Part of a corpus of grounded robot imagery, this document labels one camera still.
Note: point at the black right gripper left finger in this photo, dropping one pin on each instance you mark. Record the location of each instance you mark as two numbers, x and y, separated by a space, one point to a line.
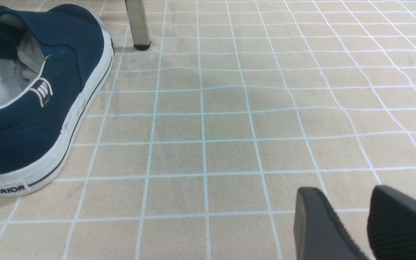
318 231

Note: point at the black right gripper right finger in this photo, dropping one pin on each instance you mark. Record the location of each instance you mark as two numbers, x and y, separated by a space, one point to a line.
392 224

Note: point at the silver metal shoe rack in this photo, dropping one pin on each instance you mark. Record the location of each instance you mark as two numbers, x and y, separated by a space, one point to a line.
138 24

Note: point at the navy slip-on shoe, right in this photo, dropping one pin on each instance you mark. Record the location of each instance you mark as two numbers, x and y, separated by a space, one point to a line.
52 66

